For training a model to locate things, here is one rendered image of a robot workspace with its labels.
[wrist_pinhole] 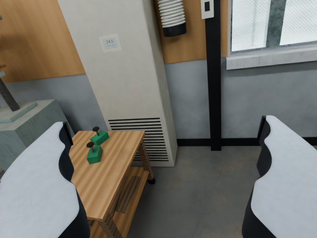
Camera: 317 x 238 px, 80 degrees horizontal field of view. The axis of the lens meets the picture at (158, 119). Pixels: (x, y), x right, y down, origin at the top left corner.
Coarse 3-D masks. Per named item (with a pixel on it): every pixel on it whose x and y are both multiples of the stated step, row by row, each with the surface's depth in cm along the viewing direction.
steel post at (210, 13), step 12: (204, 0) 115; (216, 0) 116; (204, 12) 118; (216, 12) 119; (216, 24) 123; (216, 36) 127; (216, 48) 131; (216, 60) 135; (216, 72) 140; (216, 84) 145; (216, 96) 150; (216, 108) 156; (216, 120) 162; (216, 132) 169; (216, 144) 176
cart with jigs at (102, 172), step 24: (96, 144) 130; (120, 144) 128; (144, 144) 141; (96, 168) 113; (120, 168) 109; (144, 168) 150; (96, 192) 98; (120, 192) 136; (96, 216) 86; (120, 216) 122
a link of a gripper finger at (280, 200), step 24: (264, 120) 10; (264, 144) 8; (288, 144) 8; (264, 168) 8; (288, 168) 7; (312, 168) 7; (264, 192) 6; (288, 192) 6; (312, 192) 6; (264, 216) 6; (288, 216) 6; (312, 216) 6
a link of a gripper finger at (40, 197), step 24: (48, 144) 9; (72, 144) 11; (24, 168) 8; (48, 168) 8; (72, 168) 9; (0, 192) 7; (24, 192) 7; (48, 192) 7; (72, 192) 7; (0, 216) 6; (24, 216) 6; (48, 216) 6; (72, 216) 6
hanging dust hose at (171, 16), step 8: (160, 0) 114; (168, 0) 111; (176, 0) 112; (160, 8) 116; (168, 8) 114; (176, 8) 113; (168, 16) 116; (176, 16) 116; (168, 24) 118; (176, 24) 118; (184, 24) 121; (168, 32) 121; (176, 32) 120; (184, 32) 122
